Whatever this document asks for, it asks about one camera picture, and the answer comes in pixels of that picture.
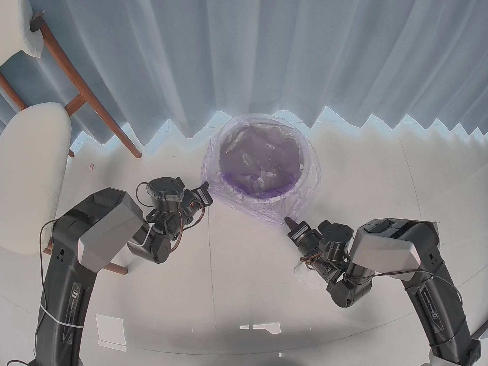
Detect purple plastic bag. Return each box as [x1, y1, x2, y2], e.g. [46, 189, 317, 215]
[201, 114, 322, 226]

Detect white cushioned wooden chair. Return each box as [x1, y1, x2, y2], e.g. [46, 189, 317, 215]
[0, 0, 142, 275]

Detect clear plastic wrapper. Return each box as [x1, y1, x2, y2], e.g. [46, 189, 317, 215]
[294, 263, 328, 291]

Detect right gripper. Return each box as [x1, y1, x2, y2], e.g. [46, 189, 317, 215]
[288, 223, 323, 258]

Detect white trash bin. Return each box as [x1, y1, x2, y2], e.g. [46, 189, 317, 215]
[217, 121, 309, 214]

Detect pale blue curtain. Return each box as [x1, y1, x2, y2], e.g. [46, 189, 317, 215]
[0, 0, 488, 148]

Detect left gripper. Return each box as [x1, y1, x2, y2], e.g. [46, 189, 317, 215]
[182, 182, 215, 221]

